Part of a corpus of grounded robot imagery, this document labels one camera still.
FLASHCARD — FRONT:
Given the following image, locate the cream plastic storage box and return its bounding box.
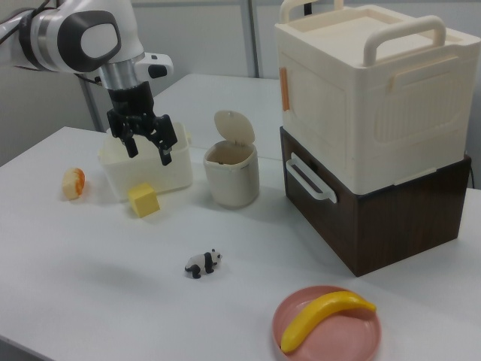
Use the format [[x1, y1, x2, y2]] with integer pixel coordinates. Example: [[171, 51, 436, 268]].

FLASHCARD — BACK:
[[274, 0, 479, 195]]

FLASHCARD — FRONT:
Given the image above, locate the yellow cheese block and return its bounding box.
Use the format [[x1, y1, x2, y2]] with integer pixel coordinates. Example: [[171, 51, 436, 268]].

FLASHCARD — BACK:
[[127, 183, 162, 218]]

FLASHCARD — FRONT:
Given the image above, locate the white drawer handle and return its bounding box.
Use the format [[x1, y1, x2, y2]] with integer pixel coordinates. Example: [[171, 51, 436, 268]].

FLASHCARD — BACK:
[[285, 156, 338, 204]]

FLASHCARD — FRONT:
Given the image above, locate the white plastic open bin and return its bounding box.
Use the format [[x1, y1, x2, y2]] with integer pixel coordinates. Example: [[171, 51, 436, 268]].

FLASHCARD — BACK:
[[98, 121, 194, 201]]

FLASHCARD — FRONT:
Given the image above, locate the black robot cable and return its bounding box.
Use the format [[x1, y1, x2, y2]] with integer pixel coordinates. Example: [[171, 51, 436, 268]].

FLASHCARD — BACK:
[[0, 0, 61, 42]]

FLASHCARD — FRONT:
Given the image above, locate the beige trash can lid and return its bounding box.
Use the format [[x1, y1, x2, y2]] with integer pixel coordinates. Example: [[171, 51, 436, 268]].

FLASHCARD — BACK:
[[213, 109, 256, 145]]

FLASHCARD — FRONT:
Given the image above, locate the black white panda figurine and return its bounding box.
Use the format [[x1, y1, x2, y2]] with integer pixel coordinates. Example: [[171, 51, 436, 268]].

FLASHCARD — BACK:
[[184, 248, 223, 280]]

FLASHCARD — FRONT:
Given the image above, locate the peeled orange toy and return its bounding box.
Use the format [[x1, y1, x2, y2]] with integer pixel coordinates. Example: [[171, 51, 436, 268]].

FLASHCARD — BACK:
[[62, 167, 86, 200]]

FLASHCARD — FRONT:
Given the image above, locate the dark wooden drawer box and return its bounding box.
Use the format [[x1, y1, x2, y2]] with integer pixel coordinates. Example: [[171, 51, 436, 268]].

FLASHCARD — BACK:
[[280, 126, 473, 278]]

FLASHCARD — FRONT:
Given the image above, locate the yellow toy banana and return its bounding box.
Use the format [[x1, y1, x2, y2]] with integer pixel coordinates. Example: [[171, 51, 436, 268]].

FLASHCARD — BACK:
[[280, 290, 377, 353]]

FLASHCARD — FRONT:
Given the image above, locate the pink plate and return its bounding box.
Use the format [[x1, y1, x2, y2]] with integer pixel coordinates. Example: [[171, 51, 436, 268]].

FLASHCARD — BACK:
[[272, 285, 383, 361]]

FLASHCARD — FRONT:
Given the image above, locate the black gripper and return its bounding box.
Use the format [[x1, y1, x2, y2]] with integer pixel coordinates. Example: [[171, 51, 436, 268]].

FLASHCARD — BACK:
[[106, 80, 178, 166]]

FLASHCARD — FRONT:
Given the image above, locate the beige trash can body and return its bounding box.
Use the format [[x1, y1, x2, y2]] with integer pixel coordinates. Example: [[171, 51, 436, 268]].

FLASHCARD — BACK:
[[203, 141, 260, 210]]

